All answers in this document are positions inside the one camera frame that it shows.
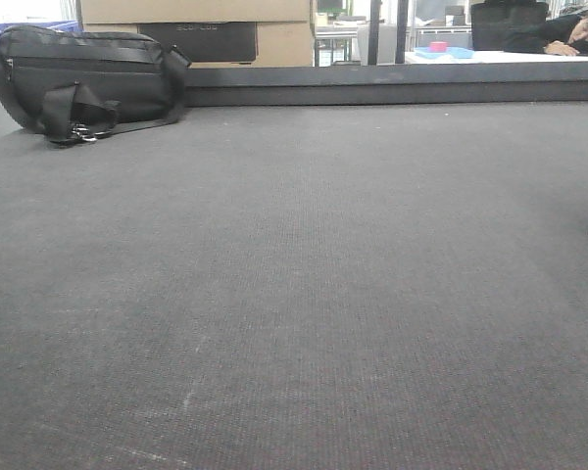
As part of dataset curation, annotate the black shoulder bag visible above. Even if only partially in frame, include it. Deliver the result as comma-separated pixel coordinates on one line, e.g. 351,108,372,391
0,25,191,146

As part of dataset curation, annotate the pink block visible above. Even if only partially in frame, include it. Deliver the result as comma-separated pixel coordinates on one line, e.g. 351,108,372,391
428,41,448,53

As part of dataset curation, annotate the lower cardboard box black label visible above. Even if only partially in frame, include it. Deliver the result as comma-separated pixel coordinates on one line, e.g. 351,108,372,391
82,21,316,69

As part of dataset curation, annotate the light blue tray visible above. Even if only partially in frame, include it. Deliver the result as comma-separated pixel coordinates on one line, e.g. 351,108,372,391
414,46,474,60

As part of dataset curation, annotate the white table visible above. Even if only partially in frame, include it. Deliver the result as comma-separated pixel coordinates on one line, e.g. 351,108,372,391
405,51,588,65

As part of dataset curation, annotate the black mesh office chair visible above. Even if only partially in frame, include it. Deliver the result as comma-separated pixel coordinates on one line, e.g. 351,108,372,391
470,1,550,51

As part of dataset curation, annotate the person in black sleeping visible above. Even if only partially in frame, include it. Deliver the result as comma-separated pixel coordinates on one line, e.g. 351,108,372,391
502,11,588,57

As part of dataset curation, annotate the black vertical post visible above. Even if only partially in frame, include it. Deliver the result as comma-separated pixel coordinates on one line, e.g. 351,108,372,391
367,0,382,66
395,0,410,65

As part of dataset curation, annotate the dark conveyor side rail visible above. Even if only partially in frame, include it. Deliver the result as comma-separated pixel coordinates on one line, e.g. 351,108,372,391
185,57,588,108

